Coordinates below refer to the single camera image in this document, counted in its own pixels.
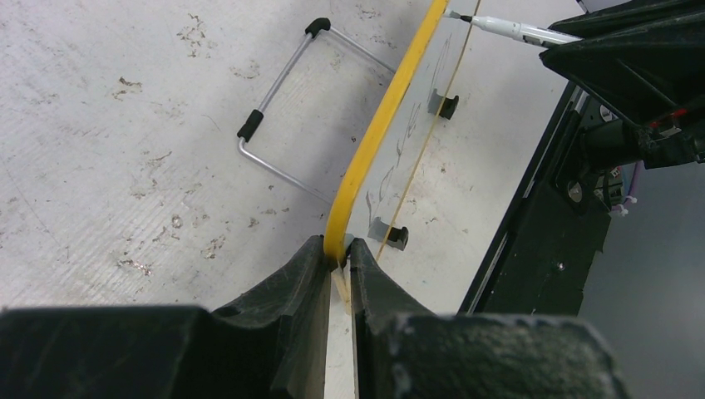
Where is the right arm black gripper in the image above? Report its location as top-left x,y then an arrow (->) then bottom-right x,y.
540,0 -> 704,170

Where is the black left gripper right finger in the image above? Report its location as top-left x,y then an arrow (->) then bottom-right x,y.
348,239 -> 629,398

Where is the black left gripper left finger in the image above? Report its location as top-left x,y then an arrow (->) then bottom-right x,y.
1,235 -> 331,398

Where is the white whiteboard marker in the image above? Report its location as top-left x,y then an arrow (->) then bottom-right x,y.
443,10 -> 582,48

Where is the yellow framed small whiteboard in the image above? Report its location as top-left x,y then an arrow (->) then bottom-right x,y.
323,1 -> 480,312

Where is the black whiteboard foot clip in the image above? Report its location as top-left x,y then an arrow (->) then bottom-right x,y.
427,88 -> 460,120
367,217 -> 409,251

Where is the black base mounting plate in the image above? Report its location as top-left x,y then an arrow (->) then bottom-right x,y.
458,83 -> 621,316

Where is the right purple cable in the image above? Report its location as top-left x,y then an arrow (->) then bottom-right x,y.
609,162 -> 644,217

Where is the metal wire whiteboard stand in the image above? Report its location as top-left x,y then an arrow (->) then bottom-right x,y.
237,17 -> 398,204

